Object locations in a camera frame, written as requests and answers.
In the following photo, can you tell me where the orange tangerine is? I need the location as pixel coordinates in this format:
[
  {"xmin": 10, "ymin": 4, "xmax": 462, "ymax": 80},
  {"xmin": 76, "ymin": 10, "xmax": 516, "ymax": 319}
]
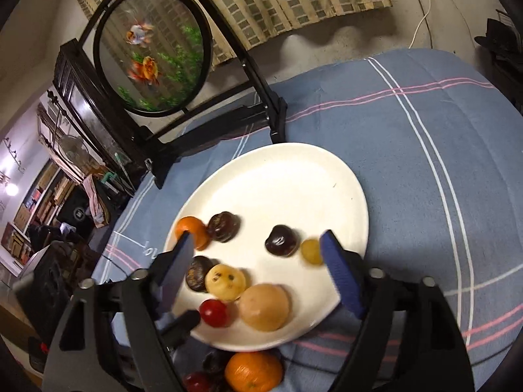
[
  {"xmin": 224, "ymin": 351, "xmax": 284, "ymax": 392},
  {"xmin": 175, "ymin": 216, "xmax": 211, "ymax": 251}
]

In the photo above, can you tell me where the electric fan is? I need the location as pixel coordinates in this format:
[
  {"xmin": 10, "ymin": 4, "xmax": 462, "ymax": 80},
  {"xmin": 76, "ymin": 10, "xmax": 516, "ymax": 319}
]
[{"xmin": 57, "ymin": 135, "xmax": 88, "ymax": 168}]

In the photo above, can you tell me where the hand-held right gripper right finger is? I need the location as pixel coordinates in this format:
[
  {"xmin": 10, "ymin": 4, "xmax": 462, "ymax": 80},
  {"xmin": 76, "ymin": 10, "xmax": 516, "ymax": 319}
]
[{"xmin": 320, "ymin": 230, "xmax": 475, "ymax": 392}]

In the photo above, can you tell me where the black hat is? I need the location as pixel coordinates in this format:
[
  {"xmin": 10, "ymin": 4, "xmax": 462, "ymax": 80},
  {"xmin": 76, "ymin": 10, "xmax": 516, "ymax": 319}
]
[{"xmin": 474, "ymin": 18, "xmax": 523, "ymax": 62}]

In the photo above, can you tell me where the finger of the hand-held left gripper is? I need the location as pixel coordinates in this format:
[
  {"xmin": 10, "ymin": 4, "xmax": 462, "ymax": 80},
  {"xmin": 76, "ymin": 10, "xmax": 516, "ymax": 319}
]
[{"xmin": 157, "ymin": 309, "xmax": 202, "ymax": 349}]

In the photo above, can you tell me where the pink cloth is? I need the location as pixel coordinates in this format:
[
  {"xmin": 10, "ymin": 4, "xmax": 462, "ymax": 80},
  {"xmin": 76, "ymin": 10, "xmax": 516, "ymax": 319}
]
[{"xmin": 84, "ymin": 175, "xmax": 109, "ymax": 227}]

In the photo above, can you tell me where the round goldfish table screen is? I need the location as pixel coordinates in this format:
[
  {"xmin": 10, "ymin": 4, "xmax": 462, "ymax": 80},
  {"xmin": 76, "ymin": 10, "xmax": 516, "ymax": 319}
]
[{"xmin": 77, "ymin": 0, "xmax": 289, "ymax": 190}]

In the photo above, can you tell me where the large tan round fruit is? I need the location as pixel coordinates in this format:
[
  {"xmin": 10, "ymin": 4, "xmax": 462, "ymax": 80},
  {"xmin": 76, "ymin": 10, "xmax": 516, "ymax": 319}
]
[{"xmin": 238, "ymin": 283, "xmax": 292, "ymax": 332}]

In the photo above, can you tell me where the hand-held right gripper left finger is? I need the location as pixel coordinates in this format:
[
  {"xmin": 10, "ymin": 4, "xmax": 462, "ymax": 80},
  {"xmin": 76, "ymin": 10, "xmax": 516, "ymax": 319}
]
[{"xmin": 43, "ymin": 231, "xmax": 195, "ymax": 392}]

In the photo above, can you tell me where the small yellowish round fruit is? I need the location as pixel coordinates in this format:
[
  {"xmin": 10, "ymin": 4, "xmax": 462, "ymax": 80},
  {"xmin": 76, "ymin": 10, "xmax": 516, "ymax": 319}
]
[{"xmin": 301, "ymin": 238, "xmax": 325, "ymax": 266}]

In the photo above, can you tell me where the dark brown patchy fruit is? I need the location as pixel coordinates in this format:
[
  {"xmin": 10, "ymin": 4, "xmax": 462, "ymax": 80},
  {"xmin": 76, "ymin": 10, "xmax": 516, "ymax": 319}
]
[{"xmin": 186, "ymin": 255, "xmax": 221, "ymax": 293}]

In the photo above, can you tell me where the red cherry tomato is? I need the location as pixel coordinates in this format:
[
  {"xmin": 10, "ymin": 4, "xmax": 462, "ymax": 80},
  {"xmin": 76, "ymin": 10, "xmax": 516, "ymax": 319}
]
[
  {"xmin": 199, "ymin": 299, "xmax": 229, "ymax": 328},
  {"xmin": 184, "ymin": 371, "xmax": 213, "ymax": 392}
]

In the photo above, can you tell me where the dark glossy plum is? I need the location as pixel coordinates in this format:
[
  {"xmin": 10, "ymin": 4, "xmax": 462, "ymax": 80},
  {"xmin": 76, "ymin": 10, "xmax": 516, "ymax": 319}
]
[{"xmin": 265, "ymin": 224, "xmax": 301, "ymax": 257}]

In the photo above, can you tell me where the blue striped tablecloth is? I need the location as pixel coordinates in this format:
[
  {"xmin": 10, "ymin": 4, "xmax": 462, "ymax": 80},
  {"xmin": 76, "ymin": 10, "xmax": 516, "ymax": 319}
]
[{"xmin": 88, "ymin": 48, "xmax": 523, "ymax": 392}]

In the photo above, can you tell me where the white plate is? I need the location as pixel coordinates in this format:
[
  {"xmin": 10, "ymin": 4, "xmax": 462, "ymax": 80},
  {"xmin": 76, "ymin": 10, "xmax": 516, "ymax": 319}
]
[{"xmin": 163, "ymin": 143, "xmax": 369, "ymax": 352}]

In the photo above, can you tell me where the white power cable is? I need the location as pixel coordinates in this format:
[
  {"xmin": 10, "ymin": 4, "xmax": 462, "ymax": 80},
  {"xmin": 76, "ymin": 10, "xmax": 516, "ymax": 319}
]
[{"xmin": 409, "ymin": 0, "xmax": 434, "ymax": 50}]

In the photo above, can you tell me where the dark wooden framed cabinet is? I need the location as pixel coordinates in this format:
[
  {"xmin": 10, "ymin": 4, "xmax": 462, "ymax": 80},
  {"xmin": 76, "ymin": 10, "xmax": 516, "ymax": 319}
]
[{"xmin": 53, "ymin": 39, "xmax": 148, "ymax": 176}]

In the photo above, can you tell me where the pale spotted fruit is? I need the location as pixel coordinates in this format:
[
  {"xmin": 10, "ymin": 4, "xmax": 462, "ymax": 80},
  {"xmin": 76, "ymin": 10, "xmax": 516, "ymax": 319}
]
[{"xmin": 205, "ymin": 264, "xmax": 248, "ymax": 302}]

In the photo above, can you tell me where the wrinkled dark brown passion fruit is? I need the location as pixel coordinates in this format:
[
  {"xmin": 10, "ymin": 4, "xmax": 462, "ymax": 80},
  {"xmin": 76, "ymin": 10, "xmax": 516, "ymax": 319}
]
[{"xmin": 205, "ymin": 211, "xmax": 240, "ymax": 243}]

